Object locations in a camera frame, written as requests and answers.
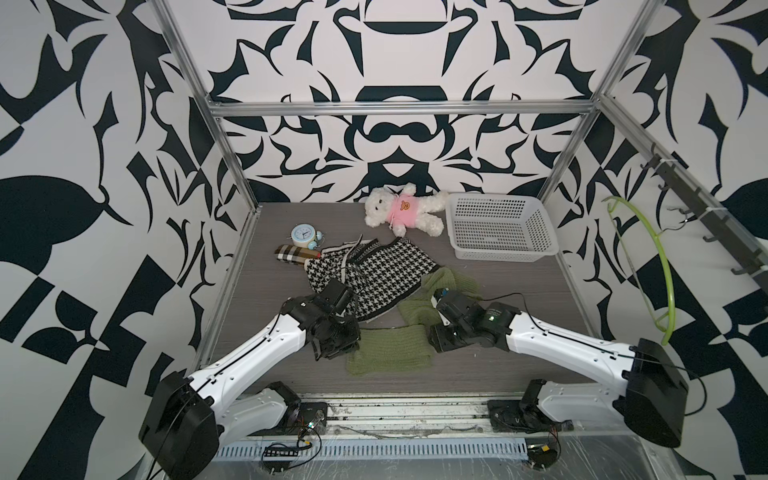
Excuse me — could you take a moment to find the green knitted scarf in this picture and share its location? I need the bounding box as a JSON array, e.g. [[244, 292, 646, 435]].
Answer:
[[346, 267, 480, 376]]

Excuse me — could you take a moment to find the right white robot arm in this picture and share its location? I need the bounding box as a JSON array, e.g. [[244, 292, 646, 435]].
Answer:
[[428, 288, 689, 448]]

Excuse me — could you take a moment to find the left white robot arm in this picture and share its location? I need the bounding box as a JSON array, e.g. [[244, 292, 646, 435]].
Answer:
[[138, 279, 360, 479]]

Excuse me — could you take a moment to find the white plastic basket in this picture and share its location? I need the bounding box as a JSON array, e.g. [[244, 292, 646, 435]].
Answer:
[[446, 193, 560, 263]]

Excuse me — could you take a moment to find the houndstooth black white garment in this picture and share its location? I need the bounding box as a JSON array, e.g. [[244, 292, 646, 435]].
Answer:
[[304, 237, 440, 322]]

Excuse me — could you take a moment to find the plaid beige pouch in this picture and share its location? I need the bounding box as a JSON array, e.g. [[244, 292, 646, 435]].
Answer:
[[274, 244, 322, 265]]

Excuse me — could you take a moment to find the small blue alarm clock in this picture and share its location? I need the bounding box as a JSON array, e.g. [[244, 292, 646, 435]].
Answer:
[[291, 223, 325, 250]]

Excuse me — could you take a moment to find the white teddy bear pink shirt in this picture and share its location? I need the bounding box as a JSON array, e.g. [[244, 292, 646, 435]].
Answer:
[[364, 183, 450, 237]]

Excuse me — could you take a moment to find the green plastic hanger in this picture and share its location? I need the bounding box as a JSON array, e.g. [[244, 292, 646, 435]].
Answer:
[[604, 196, 677, 346]]

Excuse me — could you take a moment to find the white slotted cable duct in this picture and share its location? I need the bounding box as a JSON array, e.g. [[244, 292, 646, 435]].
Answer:
[[215, 436, 530, 462]]

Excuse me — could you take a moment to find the black wall hook rail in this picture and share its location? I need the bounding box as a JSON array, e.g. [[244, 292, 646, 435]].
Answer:
[[643, 142, 767, 293]]

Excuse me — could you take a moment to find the aluminium frame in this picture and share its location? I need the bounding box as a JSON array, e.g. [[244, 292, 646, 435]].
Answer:
[[146, 0, 768, 415]]

